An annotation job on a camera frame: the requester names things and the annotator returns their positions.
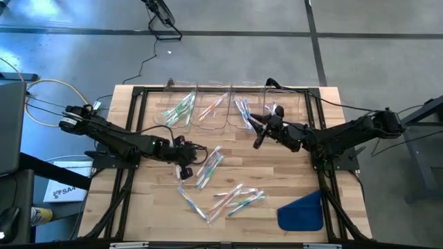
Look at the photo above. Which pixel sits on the black table clamp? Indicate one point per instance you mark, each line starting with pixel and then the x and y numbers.
pixel 170 82
pixel 271 82

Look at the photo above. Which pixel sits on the clear plastic bin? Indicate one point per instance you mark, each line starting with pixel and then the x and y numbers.
pixel 162 103
pixel 235 121
pixel 290 103
pixel 221 121

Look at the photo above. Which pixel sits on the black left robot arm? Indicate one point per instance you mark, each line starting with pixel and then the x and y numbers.
pixel 110 133

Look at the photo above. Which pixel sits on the blue cloth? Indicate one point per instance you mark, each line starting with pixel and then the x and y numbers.
pixel 301 214

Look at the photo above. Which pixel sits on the white frame bracket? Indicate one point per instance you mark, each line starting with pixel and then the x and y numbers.
pixel 322 246
pixel 128 245

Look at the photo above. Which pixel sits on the black side desk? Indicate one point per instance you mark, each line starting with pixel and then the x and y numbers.
pixel 52 171

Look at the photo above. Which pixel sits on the laptop computer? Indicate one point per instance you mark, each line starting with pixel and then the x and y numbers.
pixel 12 128

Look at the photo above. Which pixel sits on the white printed cardboard box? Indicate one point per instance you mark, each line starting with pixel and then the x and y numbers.
pixel 65 192

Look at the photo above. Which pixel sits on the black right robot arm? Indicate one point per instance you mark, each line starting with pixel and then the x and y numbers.
pixel 346 133

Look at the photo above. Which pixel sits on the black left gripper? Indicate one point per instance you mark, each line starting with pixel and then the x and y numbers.
pixel 180 152

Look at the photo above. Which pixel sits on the yellow white cup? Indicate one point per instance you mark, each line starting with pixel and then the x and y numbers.
pixel 41 216

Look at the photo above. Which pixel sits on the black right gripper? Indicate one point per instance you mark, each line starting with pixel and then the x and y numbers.
pixel 282 133

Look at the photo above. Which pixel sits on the black equipment stand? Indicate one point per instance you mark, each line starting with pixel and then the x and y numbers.
pixel 425 110

